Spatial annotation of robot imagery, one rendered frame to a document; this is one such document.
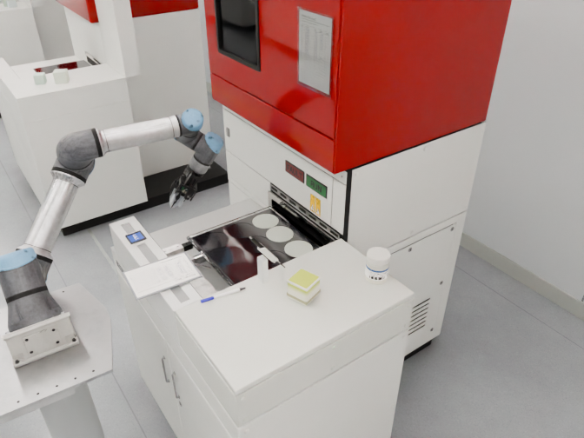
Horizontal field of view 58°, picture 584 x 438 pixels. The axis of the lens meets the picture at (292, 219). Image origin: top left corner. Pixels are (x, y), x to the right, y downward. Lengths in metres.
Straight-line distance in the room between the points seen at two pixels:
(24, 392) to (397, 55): 1.43
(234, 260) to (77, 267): 1.79
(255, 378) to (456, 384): 1.50
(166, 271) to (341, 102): 0.74
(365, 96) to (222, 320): 0.78
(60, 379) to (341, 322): 0.81
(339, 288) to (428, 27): 0.84
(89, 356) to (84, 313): 0.20
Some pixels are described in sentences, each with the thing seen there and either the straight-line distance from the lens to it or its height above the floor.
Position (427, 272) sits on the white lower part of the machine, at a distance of 2.35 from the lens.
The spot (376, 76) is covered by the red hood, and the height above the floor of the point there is 1.51.
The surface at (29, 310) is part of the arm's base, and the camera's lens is 1.70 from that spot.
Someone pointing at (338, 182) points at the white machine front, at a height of 1.17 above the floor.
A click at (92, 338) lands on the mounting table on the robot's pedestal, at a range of 1.76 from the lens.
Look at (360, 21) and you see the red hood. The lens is 1.53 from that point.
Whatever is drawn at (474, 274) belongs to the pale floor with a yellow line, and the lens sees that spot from 3.35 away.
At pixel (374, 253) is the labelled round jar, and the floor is 1.06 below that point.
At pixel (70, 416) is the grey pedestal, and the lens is 1.96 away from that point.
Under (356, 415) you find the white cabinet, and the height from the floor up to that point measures 0.53.
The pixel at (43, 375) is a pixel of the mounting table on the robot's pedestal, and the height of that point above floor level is 0.82.
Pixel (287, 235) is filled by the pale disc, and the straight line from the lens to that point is 1.93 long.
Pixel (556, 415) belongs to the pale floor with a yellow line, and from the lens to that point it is 2.75.
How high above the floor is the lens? 2.02
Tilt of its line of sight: 34 degrees down
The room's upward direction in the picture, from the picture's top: straight up
